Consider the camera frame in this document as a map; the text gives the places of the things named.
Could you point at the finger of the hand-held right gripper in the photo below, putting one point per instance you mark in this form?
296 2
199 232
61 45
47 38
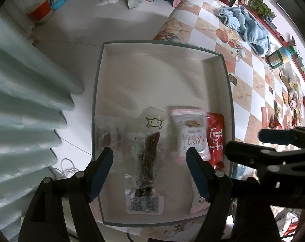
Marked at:
248 153
281 136

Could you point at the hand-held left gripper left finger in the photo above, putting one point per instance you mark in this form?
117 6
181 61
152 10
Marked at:
102 171

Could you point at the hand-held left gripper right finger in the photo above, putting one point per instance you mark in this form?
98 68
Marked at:
196 174

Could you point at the large red snack packet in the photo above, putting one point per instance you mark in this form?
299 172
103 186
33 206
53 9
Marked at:
216 141

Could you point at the pink and white snack packet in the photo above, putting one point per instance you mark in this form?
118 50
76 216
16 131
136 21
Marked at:
192 136

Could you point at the clear snack packet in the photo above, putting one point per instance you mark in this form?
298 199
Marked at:
108 133

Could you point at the clear packet with dark jerky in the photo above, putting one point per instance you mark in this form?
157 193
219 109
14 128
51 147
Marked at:
147 156

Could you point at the grey-rimmed white box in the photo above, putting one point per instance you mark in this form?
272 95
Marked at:
152 75

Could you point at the pile of assorted snacks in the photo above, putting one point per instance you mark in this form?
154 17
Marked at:
290 98

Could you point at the green label coffee jar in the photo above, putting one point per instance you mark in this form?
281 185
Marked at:
278 58

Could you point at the pale pleated curtain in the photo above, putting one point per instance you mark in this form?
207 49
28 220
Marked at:
23 105

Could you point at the light blue cloth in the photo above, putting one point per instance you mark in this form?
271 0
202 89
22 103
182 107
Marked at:
245 27

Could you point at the potted green plant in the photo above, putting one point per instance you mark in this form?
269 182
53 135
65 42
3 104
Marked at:
259 3

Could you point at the orange and white bucket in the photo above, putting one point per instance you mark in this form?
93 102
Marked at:
40 12

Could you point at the crumpled white tissue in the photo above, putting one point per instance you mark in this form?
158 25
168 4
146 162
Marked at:
108 0

